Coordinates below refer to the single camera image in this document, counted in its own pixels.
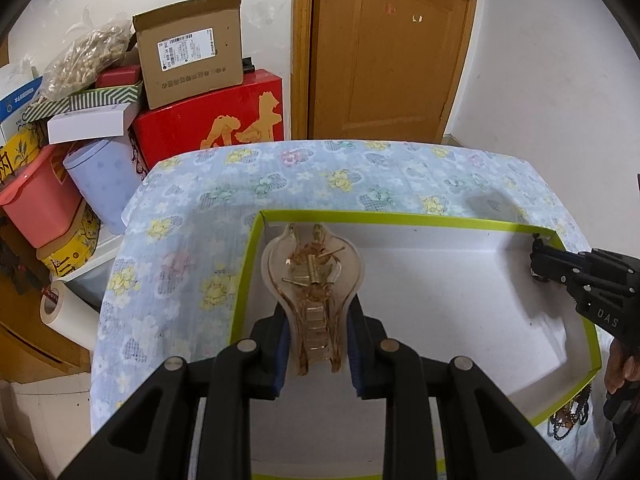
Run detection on yellow round tin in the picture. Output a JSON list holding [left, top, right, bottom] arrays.
[[36, 200, 101, 278]]

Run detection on lime green tray box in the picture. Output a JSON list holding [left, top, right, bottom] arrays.
[[231, 210, 602, 479]]

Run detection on light blue cylindrical container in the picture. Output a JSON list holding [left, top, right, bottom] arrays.
[[63, 136, 148, 235]]

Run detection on white paper roll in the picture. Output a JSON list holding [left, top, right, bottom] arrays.
[[40, 281, 99, 352]]

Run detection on yellow printed box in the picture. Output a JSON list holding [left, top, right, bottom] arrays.
[[0, 122, 48, 186]]

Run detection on pink plastic bin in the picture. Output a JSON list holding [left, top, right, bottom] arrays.
[[1, 143, 81, 248]]

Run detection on bag of nuts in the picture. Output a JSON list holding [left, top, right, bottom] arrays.
[[39, 18, 134, 101]]

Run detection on beige hair claw clip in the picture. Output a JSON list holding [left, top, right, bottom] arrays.
[[260, 222, 363, 376]]

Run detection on white blue carton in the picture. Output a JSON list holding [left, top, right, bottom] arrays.
[[0, 58, 42, 148]]

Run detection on brown cardboard box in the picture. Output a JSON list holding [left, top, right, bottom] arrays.
[[132, 0, 243, 110]]

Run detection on person's right hand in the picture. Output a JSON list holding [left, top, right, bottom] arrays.
[[604, 339, 640, 394]]

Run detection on red gift box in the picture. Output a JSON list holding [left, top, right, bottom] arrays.
[[134, 70, 284, 167]]

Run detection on wooden door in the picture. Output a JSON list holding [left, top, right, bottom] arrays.
[[290, 0, 477, 143]]

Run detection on floral blue tablecloth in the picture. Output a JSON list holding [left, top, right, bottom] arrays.
[[89, 138, 616, 480]]

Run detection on white flat box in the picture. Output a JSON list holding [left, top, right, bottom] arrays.
[[47, 102, 140, 144]]

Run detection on green striped box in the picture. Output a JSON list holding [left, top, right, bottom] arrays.
[[23, 81, 143, 124]]

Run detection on small dark red box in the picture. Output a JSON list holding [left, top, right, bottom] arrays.
[[94, 64, 142, 88]]

